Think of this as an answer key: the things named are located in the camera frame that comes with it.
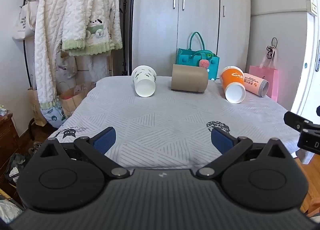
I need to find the dark wooden cabinet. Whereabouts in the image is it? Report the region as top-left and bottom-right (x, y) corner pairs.
(0, 111), (21, 177)

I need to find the grey wardrobe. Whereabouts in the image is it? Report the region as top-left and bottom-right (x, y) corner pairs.
(129, 0), (251, 76)

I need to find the white fleece robe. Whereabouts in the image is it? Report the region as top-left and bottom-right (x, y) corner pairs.
(34, 0), (66, 110)

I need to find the white paper cup green print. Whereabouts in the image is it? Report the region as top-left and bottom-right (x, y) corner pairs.
(131, 65), (157, 97)

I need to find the pink gift bag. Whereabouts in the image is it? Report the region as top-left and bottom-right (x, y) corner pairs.
(249, 37), (279, 102)

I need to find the brown paper bag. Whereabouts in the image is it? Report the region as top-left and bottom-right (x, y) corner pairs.
(59, 82), (96, 117)

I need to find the black clothes rack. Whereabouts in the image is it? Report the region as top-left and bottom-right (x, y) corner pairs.
(13, 0), (39, 88)

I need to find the orange and white paper cup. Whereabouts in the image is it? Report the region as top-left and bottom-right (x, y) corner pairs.
(220, 66), (246, 104)

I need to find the teal felt handbag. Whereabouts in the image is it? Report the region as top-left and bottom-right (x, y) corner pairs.
(175, 32), (220, 80)

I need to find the brown kraft paper cup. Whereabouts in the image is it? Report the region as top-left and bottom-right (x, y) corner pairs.
(171, 64), (208, 93)

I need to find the white canvas tote bag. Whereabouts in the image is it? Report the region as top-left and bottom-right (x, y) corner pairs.
(12, 1), (39, 41)

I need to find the white green-trimmed fleece pajama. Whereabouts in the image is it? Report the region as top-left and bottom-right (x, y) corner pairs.
(62, 0), (123, 57)

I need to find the pink paper cup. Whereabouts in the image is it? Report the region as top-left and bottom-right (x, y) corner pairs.
(244, 73), (269, 97)

